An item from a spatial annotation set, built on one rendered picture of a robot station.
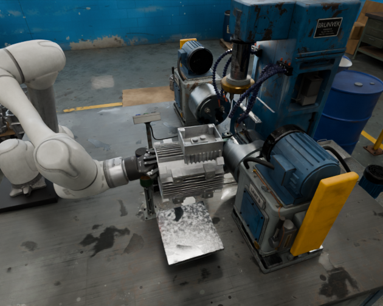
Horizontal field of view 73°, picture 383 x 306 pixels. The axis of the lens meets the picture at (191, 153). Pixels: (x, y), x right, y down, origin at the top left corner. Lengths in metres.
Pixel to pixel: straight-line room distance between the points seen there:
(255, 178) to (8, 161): 1.21
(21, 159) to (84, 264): 0.64
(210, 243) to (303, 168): 0.50
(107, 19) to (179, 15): 1.66
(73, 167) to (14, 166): 0.96
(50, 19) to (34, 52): 5.77
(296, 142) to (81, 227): 1.08
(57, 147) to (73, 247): 0.81
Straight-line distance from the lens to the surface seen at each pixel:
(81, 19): 6.86
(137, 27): 6.88
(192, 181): 0.80
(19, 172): 1.63
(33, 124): 0.81
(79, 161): 0.67
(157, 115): 1.67
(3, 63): 1.16
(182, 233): 1.19
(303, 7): 1.34
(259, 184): 1.08
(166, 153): 0.80
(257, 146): 1.26
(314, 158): 0.95
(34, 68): 1.18
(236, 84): 1.41
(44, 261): 1.42
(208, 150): 0.79
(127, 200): 1.51
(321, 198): 0.91
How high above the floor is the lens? 1.90
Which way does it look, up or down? 39 degrees down
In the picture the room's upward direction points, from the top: straight up
